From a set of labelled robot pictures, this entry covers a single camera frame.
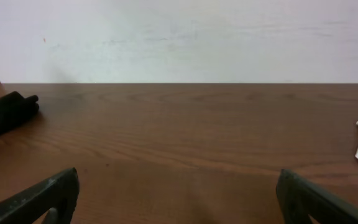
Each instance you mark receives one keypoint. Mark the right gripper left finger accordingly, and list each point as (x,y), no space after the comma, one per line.
(54,197)

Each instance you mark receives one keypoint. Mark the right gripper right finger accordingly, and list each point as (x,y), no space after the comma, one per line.
(302,201)

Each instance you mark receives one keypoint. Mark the black polo shirt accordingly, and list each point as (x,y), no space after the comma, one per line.
(16,110)

